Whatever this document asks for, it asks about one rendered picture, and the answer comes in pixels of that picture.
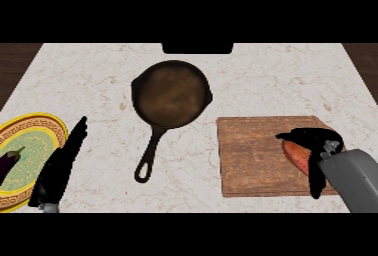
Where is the orange sweet potato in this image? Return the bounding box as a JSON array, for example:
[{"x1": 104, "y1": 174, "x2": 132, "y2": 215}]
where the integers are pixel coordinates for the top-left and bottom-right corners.
[{"x1": 280, "y1": 139, "x2": 313, "y2": 177}]

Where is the yellow and green patterned plate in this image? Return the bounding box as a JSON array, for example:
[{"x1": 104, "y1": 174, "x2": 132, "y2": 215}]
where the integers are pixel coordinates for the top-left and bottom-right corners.
[{"x1": 0, "y1": 112, "x2": 69, "y2": 213}]

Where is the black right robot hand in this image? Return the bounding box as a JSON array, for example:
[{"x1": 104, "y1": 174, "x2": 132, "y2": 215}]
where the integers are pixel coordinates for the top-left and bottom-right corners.
[{"x1": 274, "y1": 127, "x2": 345, "y2": 200}]

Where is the dark purple eggplant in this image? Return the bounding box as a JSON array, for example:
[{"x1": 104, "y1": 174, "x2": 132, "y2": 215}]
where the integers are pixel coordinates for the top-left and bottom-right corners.
[{"x1": 0, "y1": 145, "x2": 26, "y2": 186}]

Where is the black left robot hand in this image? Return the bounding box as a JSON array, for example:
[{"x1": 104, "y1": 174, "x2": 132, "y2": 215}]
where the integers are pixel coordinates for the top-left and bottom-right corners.
[{"x1": 26, "y1": 115, "x2": 90, "y2": 208}]

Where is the dark cast iron pan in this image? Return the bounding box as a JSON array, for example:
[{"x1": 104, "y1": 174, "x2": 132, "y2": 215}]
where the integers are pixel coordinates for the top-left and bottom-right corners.
[{"x1": 129, "y1": 59, "x2": 214, "y2": 184}]

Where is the brown wooden cutting board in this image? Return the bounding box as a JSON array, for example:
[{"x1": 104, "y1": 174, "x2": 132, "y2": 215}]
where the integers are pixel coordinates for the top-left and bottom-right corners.
[{"x1": 215, "y1": 115, "x2": 346, "y2": 199}]

